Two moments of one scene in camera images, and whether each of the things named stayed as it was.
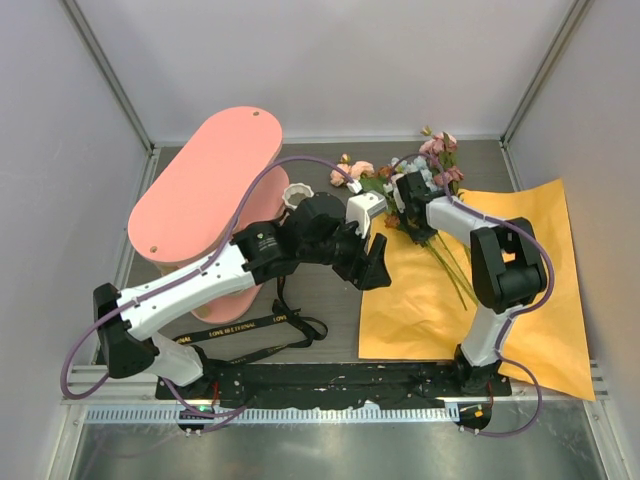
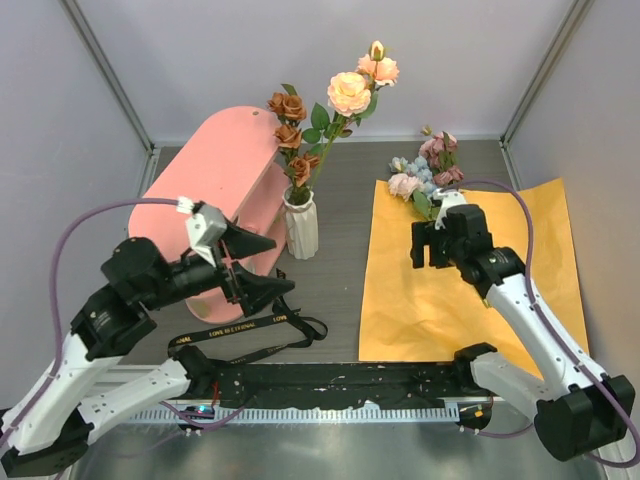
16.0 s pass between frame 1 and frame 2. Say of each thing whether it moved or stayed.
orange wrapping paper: stayed
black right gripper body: moved
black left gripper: moved
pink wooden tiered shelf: stayed
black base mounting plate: stayed
